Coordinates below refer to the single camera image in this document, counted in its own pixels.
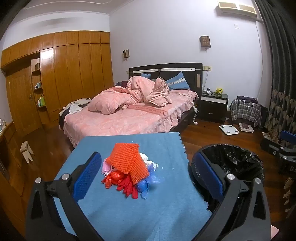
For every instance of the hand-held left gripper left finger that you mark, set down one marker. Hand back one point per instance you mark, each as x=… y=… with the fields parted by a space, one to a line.
x=87 y=177

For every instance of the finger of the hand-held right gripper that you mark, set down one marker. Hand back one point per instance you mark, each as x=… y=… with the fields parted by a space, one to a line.
x=270 y=146
x=289 y=135

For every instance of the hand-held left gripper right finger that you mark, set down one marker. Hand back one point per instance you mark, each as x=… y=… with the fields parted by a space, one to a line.
x=209 y=178

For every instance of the pink sock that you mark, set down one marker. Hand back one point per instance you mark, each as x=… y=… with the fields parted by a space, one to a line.
x=107 y=165

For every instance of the red plastic bag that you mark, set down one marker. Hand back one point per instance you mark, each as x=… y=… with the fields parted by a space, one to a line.
x=113 y=178

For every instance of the black trash bin with liner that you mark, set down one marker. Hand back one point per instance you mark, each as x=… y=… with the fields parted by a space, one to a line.
x=235 y=160

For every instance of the red cloth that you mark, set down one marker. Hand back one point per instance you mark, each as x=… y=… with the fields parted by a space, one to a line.
x=129 y=187

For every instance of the orange foam net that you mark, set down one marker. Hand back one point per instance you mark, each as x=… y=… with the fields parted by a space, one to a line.
x=127 y=160

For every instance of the blue plastic bag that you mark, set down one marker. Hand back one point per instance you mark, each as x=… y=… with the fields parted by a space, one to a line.
x=148 y=180

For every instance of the white tissue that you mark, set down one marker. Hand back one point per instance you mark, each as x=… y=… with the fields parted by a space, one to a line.
x=148 y=160

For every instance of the white flat box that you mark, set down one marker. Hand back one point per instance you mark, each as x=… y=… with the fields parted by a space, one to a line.
x=266 y=134

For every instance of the scale with brown top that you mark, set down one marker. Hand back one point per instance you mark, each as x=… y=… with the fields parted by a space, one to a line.
x=245 y=127

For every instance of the plaid cloth on chair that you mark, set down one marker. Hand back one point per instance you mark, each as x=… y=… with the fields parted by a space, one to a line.
x=245 y=113

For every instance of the white bathroom scale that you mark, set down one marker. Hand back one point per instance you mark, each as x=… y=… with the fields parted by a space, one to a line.
x=227 y=129

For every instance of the dark garment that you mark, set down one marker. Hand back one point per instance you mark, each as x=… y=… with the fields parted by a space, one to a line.
x=247 y=99

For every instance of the dark patterned curtain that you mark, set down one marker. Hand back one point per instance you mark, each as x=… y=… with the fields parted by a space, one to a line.
x=282 y=69

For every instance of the small wooden stool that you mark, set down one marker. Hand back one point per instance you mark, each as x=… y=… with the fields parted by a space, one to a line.
x=26 y=148

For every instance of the dark nightstand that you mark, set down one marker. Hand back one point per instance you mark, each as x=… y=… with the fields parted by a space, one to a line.
x=212 y=109

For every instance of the blue table cloth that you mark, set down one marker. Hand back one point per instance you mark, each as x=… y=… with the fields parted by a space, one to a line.
x=150 y=215

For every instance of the white power strip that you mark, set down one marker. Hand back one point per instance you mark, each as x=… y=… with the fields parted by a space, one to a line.
x=194 y=109

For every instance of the pile of light clothes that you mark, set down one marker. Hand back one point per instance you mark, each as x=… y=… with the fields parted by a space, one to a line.
x=74 y=106

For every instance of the yellow plush toy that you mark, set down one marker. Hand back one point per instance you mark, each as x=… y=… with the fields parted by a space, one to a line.
x=218 y=91

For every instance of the bed with pink sheet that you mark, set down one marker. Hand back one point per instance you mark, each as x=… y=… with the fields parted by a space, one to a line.
x=138 y=120

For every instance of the low wooden cabinet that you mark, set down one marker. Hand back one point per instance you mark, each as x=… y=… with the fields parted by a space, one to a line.
x=11 y=153

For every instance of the pink duvet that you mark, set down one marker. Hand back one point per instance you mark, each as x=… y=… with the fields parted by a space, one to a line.
x=115 y=99

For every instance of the green bottle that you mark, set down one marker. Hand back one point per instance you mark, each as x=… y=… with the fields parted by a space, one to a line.
x=41 y=101

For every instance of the dark cloth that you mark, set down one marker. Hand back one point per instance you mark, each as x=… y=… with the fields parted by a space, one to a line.
x=121 y=83

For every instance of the large blue pillow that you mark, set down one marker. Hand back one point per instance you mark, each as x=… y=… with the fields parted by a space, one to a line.
x=179 y=81

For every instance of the wooden wardrobe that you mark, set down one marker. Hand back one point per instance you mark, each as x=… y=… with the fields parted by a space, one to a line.
x=69 y=69

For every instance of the dark wooden headboard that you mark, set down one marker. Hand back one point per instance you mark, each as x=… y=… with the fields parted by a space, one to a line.
x=185 y=67

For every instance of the small blue pillow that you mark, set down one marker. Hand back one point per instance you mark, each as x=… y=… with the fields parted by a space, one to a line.
x=145 y=76

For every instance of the white air conditioner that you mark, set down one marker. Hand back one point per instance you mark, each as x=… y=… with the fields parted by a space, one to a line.
x=238 y=9

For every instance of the large wooden wall lamp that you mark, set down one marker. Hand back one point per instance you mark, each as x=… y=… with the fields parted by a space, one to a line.
x=205 y=41

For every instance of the small wooden wall lamp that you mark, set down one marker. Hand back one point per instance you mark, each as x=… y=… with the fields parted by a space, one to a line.
x=126 y=53

